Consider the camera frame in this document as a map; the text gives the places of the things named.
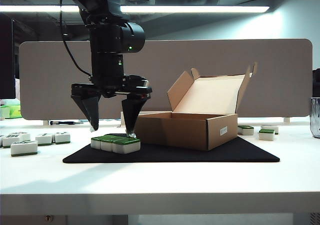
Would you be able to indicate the grey desk divider panel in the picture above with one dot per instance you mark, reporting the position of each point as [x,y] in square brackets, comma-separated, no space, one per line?
[225,52]

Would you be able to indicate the grey vent grille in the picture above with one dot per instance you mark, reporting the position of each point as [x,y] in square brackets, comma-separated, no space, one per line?
[315,218]

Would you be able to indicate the bird print mahjong tile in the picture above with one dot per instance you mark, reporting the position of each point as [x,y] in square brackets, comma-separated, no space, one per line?
[23,148]

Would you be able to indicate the eight bamboo mahjong tile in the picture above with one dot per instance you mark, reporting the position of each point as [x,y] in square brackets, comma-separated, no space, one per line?
[25,136]

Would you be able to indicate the seven bamboo mahjong tile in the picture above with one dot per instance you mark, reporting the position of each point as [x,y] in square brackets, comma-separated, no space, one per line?
[1,140]

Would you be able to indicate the long ceiling light strip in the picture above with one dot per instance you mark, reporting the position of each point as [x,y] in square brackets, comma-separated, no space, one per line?
[200,9]

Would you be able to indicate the brown cardboard box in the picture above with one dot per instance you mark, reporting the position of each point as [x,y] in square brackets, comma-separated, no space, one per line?
[180,132]

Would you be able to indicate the bright green packet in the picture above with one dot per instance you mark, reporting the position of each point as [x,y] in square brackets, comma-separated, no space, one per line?
[15,112]

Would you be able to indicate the white divider foot bracket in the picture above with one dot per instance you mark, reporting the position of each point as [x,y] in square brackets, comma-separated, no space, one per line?
[287,120]
[45,122]

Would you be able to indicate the six bamboo mahjong tile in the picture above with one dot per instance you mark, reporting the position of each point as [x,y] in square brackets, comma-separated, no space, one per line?
[10,141]

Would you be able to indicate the black rectangular mat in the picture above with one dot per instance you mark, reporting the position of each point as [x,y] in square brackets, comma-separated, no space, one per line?
[175,156]

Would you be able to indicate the green-backed mahjong tile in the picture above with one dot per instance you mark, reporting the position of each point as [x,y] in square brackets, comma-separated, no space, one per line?
[125,147]
[246,130]
[96,144]
[266,135]
[276,129]
[107,146]

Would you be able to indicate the black screwdriver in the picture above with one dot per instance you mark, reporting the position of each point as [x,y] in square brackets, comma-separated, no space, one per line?
[62,122]

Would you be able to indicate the three bamboo mahjong tile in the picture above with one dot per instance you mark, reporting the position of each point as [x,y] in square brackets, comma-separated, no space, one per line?
[62,138]

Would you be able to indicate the black background object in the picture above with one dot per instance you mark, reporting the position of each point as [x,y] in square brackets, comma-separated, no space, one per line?
[317,76]

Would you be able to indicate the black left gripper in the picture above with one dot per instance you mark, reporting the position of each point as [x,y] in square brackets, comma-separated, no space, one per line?
[112,86]

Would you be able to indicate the dark monitor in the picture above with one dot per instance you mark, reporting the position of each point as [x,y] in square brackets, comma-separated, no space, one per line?
[6,60]

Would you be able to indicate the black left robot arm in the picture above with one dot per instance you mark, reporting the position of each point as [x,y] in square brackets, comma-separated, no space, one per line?
[107,47]

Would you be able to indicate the dark glass jar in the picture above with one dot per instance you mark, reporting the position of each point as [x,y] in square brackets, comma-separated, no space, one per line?
[315,117]

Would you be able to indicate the round metal drawer lock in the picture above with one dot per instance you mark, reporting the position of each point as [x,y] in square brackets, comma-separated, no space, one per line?
[49,218]

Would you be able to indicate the two bamboo mahjong tile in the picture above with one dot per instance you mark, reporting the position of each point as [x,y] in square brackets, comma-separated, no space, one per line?
[44,139]

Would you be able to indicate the white green small carton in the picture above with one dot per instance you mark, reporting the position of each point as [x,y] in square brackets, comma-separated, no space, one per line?
[3,112]

